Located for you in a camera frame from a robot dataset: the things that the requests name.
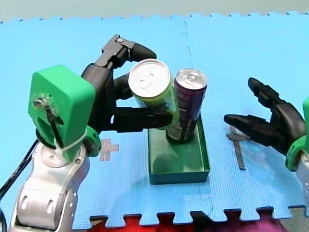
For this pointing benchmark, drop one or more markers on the green drink can dark band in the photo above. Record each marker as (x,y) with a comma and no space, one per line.
(157,94)

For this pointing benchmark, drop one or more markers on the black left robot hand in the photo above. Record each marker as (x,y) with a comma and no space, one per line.
(106,96)

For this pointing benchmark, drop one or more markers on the shallow green tray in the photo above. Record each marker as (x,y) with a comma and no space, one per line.
(178,159)

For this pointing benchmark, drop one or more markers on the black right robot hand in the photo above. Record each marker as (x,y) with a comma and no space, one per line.
(270,125)

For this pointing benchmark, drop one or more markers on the dark purple drink can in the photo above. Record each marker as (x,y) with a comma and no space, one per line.
(188,106)

